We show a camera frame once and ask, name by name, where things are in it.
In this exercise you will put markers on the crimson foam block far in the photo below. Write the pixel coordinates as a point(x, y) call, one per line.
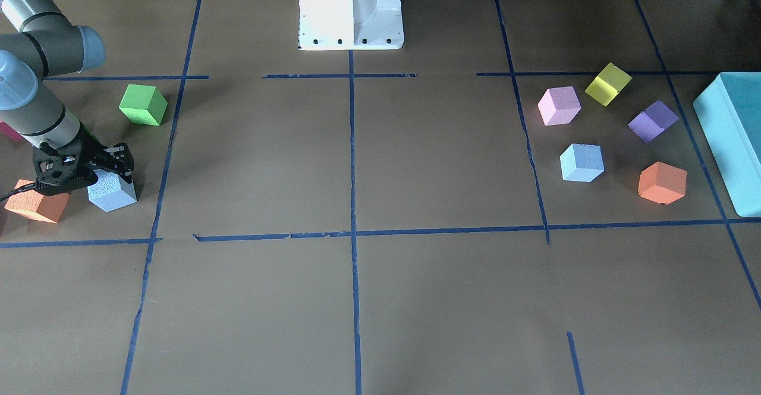
point(10, 132)

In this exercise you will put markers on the light blue block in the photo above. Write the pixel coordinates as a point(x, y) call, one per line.
point(583, 163)
point(111, 191)

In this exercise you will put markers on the orange foam block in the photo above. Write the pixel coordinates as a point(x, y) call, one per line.
point(37, 207)
point(662, 183)

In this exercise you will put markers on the yellow foam block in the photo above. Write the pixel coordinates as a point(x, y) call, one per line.
point(608, 84)

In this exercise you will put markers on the pink foam block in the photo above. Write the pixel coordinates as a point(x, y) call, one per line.
point(559, 105)

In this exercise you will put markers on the purple foam block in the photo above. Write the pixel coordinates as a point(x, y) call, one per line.
point(653, 121)

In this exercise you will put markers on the teal plastic bin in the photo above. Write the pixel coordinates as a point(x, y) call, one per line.
point(729, 113)

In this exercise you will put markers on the green foam block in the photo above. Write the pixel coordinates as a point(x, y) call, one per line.
point(143, 105)

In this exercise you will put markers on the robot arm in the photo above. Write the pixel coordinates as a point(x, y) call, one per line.
point(45, 44)

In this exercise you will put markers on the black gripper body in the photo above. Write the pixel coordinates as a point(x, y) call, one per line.
point(88, 145)

